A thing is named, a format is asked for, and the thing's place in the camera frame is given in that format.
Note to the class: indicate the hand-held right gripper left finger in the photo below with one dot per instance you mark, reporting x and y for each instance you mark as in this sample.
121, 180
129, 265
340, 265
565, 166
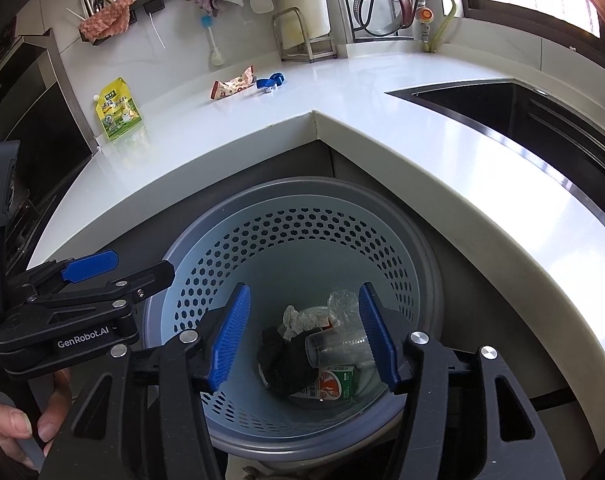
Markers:
230, 335

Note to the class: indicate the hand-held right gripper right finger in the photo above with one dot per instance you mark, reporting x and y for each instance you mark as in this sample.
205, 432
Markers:
377, 335

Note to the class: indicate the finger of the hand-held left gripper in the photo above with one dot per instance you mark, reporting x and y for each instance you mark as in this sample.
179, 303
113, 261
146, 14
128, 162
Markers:
147, 280
90, 265

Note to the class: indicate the clear plastic cup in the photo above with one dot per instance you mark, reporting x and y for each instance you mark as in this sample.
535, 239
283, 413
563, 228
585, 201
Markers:
332, 345

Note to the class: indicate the clear crinkled plastic wrap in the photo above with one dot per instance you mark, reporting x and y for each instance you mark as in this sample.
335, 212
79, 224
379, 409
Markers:
342, 305

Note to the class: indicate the dark cloth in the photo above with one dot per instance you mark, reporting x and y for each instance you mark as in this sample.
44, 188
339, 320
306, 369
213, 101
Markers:
287, 365

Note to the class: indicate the white paper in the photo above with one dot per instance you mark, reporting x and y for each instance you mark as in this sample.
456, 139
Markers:
297, 320

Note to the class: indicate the grey perforated trash bin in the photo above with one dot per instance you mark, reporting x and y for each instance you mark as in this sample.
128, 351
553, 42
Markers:
282, 240

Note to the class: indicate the person's left hand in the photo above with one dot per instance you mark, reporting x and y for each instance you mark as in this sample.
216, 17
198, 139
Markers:
5, 425

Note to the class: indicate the green printed carton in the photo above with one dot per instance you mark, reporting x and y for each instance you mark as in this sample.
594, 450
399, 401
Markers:
335, 382

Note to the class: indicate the yellow spout pouch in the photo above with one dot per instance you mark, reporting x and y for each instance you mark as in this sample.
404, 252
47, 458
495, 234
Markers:
117, 110

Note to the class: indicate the black integrated stove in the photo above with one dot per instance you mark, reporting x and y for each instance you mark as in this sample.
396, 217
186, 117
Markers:
42, 110

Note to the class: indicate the pink snack wrapper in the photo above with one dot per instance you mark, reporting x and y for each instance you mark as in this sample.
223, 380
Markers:
230, 87

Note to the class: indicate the pink dish cloth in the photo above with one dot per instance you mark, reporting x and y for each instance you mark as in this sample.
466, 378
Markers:
107, 20

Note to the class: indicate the blue white bottle brush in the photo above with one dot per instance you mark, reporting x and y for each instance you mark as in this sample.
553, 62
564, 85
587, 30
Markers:
206, 22

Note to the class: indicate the dark steel sink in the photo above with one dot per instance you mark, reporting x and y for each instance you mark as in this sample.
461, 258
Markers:
532, 110

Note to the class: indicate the metal cutting board stand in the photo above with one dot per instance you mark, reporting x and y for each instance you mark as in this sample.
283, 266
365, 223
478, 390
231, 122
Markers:
322, 47

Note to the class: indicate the gas pipe valve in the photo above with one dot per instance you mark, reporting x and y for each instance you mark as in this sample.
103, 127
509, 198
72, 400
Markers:
423, 15

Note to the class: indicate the glass pot lid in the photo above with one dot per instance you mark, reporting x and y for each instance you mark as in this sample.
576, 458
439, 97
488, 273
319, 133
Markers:
380, 10

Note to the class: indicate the white cutting board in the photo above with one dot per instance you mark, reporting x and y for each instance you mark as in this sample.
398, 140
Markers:
317, 0

